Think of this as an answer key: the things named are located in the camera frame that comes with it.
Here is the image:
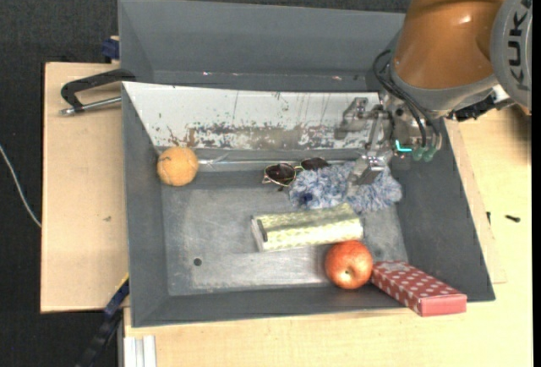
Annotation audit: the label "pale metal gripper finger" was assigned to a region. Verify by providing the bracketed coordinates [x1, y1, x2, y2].
[358, 154, 387, 186]
[335, 96, 370, 140]

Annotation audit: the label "blue and white fluffy cloth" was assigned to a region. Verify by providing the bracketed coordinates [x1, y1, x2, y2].
[287, 161, 404, 216]

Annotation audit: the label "pale green patterned box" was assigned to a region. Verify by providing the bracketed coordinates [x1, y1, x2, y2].
[249, 202, 365, 254]

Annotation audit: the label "dark sunglasses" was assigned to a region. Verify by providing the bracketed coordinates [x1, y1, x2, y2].
[261, 156, 331, 192]

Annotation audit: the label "red apple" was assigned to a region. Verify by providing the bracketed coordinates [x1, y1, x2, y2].
[324, 239, 374, 291]

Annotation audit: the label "red box with white dots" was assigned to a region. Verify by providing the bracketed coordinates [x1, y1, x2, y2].
[369, 260, 468, 318]

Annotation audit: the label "grey metal bin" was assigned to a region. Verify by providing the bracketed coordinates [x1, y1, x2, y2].
[117, 0, 496, 328]

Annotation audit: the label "orange ball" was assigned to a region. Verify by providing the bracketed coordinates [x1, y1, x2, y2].
[156, 145, 200, 188]

